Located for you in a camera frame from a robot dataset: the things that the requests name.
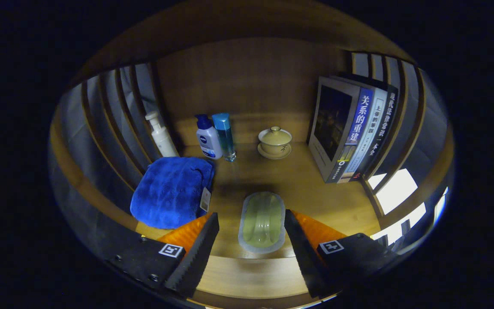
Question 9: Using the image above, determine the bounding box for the book with blue spine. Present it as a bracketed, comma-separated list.
[307, 76, 374, 184]

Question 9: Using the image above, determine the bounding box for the white pump bottle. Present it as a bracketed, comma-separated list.
[145, 111, 179, 158]

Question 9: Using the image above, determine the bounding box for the beige lidded teacup with saucer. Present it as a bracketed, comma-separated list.
[258, 126, 293, 160]

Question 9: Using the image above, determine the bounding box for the wooden cabinet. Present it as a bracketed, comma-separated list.
[49, 0, 455, 309]

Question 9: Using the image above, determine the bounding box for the book with pale spine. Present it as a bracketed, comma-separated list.
[346, 86, 388, 181]

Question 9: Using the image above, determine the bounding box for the green scrub brush with handle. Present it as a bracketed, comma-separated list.
[238, 191, 286, 254]

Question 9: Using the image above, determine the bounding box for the teal clear bottle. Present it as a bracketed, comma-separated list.
[212, 112, 237, 163]

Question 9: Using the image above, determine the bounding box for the wooden countertop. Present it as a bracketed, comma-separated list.
[136, 141, 383, 261]

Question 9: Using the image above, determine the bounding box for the white lotion bottle blue cap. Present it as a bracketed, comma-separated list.
[195, 114, 223, 161]

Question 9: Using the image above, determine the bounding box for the blue towel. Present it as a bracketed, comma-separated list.
[130, 157, 215, 230]

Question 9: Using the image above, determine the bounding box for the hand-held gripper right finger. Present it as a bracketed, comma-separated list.
[284, 209, 400, 299]

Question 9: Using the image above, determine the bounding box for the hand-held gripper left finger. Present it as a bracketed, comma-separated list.
[105, 212, 220, 300]

